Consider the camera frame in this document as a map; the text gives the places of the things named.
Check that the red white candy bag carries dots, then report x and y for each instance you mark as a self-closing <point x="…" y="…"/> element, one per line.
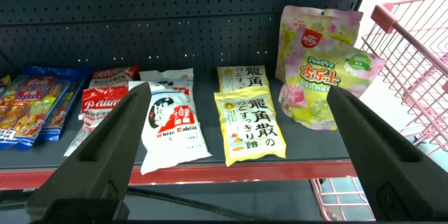
<point x="112" y="76"/>
<point x="96" y="108"/>

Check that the yellow lozenge bag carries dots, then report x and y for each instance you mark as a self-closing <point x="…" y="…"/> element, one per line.
<point x="241" y="77"/>
<point x="250" y="126"/>

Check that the green pink gummy pouch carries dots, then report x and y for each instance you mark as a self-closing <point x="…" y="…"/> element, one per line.
<point x="325" y="80"/>
<point x="329" y="21"/>

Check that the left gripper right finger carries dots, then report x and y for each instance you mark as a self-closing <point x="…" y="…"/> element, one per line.
<point x="385" y="161"/>

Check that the pink shopping cart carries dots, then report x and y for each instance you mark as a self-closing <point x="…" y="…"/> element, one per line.
<point x="413" y="77"/>

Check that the black shop shelf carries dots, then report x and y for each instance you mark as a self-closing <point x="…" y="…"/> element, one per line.
<point x="196" y="38"/>

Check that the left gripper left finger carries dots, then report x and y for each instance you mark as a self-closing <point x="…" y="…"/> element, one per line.
<point x="101" y="157"/>

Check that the blue candy bag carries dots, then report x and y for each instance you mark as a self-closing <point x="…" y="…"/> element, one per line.
<point x="24" y="112"/>
<point x="63" y="101"/>

